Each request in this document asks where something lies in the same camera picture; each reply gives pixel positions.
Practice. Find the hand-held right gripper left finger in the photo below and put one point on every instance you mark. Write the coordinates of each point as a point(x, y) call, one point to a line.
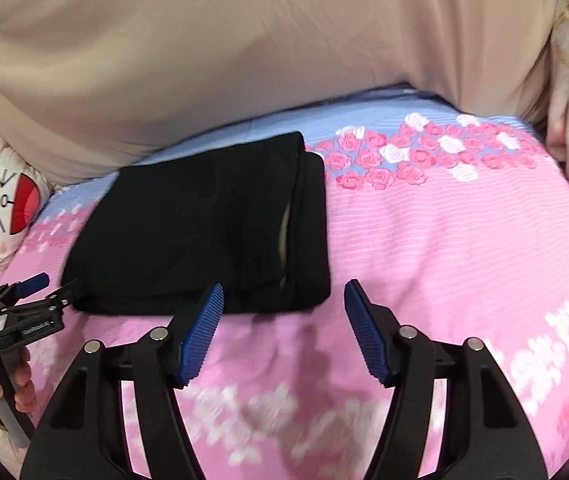
point(202, 335)

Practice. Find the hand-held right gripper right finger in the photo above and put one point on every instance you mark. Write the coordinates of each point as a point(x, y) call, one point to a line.
point(364, 335)

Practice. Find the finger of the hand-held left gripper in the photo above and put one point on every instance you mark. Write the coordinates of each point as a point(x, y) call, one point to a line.
point(62, 296)
point(32, 284)

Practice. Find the black pants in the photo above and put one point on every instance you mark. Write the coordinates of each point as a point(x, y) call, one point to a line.
point(189, 210)

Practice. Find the person's left hand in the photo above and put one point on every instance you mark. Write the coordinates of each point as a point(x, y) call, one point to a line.
point(25, 385)

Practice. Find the cat face pillow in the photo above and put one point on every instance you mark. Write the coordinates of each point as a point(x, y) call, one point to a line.
point(24, 200)

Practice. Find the pink floral bedsheet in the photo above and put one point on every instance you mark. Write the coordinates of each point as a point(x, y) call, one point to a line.
point(439, 240)

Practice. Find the beige cloth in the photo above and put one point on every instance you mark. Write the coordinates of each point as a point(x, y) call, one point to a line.
point(239, 35)

